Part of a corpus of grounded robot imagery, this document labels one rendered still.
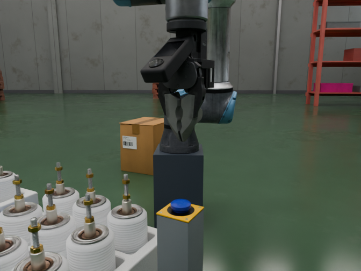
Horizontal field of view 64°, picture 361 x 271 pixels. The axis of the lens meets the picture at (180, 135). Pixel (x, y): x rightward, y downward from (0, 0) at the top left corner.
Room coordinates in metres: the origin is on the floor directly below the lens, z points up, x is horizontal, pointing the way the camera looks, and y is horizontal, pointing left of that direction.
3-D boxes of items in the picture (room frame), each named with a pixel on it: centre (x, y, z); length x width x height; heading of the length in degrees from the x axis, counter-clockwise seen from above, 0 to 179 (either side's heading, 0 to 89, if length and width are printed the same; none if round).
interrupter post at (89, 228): (0.55, 0.19, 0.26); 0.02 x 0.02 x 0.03
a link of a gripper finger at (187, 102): (0.54, -0.03, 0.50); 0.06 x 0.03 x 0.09; 151
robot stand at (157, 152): (1.08, 0.00, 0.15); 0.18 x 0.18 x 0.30; 88
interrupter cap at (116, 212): (0.65, 0.13, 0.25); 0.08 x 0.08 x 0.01
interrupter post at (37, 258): (0.44, 0.24, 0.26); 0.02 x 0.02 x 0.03
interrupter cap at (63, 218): (0.60, 0.29, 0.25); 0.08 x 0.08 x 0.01
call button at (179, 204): (0.53, 0.00, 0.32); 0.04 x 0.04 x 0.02
